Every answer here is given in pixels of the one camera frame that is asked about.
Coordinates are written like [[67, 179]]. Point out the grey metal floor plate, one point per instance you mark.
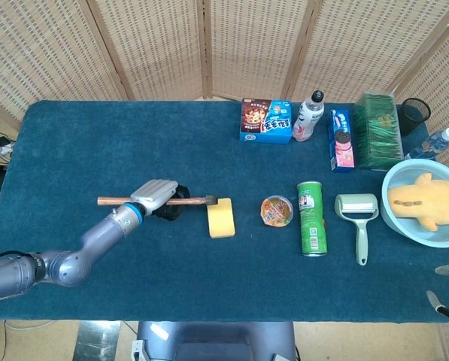
[[96, 340]]

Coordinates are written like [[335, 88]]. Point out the green chips can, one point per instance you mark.
[[311, 222]]

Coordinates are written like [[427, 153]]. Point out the blue brown cookie box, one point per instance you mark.
[[265, 122]]

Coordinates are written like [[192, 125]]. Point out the black mesh pen holder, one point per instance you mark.
[[414, 113]]

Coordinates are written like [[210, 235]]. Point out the yellow sponge block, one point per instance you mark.
[[222, 222]]

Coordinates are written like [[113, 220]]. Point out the yellow plush toy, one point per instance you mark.
[[431, 201]]

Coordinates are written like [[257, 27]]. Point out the green patterned tissue box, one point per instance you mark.
[[380, 131]]

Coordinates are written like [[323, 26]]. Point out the small instant noodle cup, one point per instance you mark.
[[276, 211]]

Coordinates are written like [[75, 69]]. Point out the clear water bottle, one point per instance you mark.
[[431, 144]]

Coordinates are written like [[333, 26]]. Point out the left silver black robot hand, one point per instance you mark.
[[154, 192]]

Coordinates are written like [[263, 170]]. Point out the dark blue table carpet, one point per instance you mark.
[[134, 150]]

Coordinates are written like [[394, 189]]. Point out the woven bamboo folding screen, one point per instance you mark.
[[160, 45]]

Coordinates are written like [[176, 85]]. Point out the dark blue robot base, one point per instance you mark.
[[216, 342]]

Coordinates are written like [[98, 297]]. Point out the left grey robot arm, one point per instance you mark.
[[70, 263]]

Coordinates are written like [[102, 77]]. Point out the light blue plastic basin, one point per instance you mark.
[[408, 229]]

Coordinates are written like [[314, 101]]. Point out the pale green lint roller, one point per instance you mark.
[[355, 206]]

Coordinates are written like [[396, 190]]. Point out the white pink drink bottle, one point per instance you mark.
[[307, 118]]

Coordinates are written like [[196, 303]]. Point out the blue pink sandwich cookie box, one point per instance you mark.
[[341, 143]]

